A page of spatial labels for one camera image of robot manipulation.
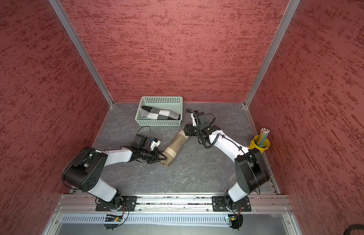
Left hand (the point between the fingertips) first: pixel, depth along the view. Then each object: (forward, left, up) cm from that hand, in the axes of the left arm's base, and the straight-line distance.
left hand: (165, 161), depth 85 cm
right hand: (+16, -14, +8) cm, 23 cm away
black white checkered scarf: (+37, +14, +2) cm, 40 cm away
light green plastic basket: (+51, -2, -3) cm, 51 cm away
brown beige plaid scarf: (+7, -5, +3) cm, 9 cm away
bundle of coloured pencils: (+12, -58, +12) cm, 61 cm away
